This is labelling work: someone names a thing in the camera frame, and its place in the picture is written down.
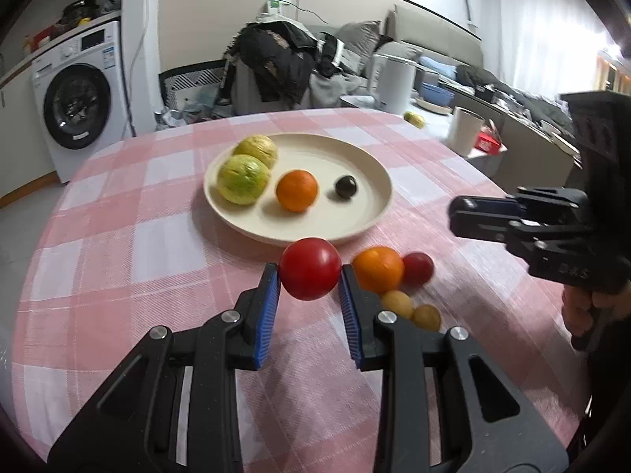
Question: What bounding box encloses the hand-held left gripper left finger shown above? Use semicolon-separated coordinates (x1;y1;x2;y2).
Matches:
47;262;282;473

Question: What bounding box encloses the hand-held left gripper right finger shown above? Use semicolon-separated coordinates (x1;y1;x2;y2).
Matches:
338;264;570;473

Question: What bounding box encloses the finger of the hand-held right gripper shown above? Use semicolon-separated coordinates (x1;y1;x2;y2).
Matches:
448;196;592;277
466;186;590;227

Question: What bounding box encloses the red tomato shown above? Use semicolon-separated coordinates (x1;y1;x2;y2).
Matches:
401;252;435;287
278;237;342;301

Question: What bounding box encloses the cream round plate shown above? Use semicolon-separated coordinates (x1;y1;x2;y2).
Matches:
203;133;394;247

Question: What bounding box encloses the orange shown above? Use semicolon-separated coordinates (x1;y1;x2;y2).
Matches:
352;247;405;292
276;170;319;212

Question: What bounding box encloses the large green guava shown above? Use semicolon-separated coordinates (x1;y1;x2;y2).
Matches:
217;154;271;206

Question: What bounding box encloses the yellow-green guava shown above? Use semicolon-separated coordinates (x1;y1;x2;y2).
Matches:
233;134;279;169

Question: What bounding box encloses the person's right hand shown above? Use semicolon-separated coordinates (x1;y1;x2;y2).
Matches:
562;283;631;343

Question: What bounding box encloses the small yellow fruit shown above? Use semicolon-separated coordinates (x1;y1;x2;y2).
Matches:
381;290;414;320
412;304;442;332

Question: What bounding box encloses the beige low cabinet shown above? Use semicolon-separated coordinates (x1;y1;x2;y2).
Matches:
485;103;586;199

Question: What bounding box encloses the red packet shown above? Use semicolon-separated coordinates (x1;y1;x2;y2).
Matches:
474;128;504;153

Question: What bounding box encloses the beige cup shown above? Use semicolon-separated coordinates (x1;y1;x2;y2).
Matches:
446;107;486;156

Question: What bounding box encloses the dark blanket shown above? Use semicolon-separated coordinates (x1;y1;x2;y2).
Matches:
456;65;577;135

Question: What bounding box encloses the white side table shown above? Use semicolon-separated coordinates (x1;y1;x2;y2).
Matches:
340;93;508;159

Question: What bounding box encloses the white plate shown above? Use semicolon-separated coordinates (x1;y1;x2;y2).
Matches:
414;96;453;117

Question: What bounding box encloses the blue bowl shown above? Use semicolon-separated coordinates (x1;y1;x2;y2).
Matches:
421;82;455;107

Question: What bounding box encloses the white curtain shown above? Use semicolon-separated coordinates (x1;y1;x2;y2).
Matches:
483;0;613;90

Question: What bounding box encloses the pink checked tablecloth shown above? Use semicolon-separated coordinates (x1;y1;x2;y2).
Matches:
10;108;592;473

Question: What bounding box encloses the light blue pillow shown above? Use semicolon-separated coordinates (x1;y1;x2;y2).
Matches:
421;55;459;78

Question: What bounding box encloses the white electric kettle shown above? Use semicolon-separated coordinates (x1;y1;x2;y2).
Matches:
367;52;416;115

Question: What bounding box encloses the beige headboard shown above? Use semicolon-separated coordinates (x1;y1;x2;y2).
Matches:
385;5;484;68

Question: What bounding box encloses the grey garment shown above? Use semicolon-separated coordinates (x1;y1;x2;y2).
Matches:
231;59;366;115

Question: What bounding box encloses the grey pillow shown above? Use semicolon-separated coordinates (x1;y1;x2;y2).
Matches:
338;20;383;61

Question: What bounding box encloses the patterned storage basket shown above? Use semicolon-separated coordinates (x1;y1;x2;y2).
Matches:
159;59;232;120

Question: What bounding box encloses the white washing machine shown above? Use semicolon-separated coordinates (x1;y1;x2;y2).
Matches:
31;20;134;185

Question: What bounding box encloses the kitchen base cabinet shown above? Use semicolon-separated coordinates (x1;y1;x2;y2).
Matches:
0;49;61;208

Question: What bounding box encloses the black rice cooker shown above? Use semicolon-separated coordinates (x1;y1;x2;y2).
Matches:
62;0;102;23

